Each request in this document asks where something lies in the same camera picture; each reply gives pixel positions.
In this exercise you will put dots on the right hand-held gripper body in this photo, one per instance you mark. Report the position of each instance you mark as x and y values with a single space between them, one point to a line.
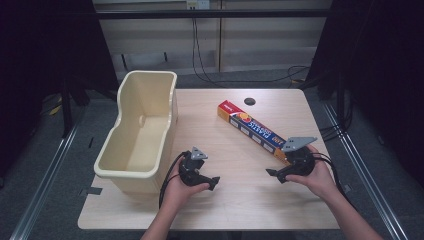
297 159

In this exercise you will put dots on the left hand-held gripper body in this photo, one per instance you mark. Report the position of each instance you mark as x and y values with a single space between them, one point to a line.
191 168

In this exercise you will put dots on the long blue and red box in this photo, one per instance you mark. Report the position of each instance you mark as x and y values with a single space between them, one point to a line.
250 127

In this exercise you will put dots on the cream plastic bin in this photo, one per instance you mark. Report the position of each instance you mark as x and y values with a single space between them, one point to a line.
146 110

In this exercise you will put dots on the person's left hand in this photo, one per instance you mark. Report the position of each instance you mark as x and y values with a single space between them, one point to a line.
181 192

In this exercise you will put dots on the person's right hand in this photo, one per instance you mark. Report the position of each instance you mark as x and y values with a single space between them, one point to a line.
317 178

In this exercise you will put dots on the black tape piece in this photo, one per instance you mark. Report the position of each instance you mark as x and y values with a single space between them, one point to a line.
90 191

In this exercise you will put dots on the black curtain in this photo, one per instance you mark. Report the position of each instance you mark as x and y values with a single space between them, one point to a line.
50 66
376 73

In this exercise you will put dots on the black horizontal bar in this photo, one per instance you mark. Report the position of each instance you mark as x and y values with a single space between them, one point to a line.
213 14

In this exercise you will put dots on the metal floor rail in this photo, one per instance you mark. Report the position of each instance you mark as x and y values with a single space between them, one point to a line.
43 180
361 170

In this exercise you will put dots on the white wall socket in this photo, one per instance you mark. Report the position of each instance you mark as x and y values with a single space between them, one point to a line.
198 4

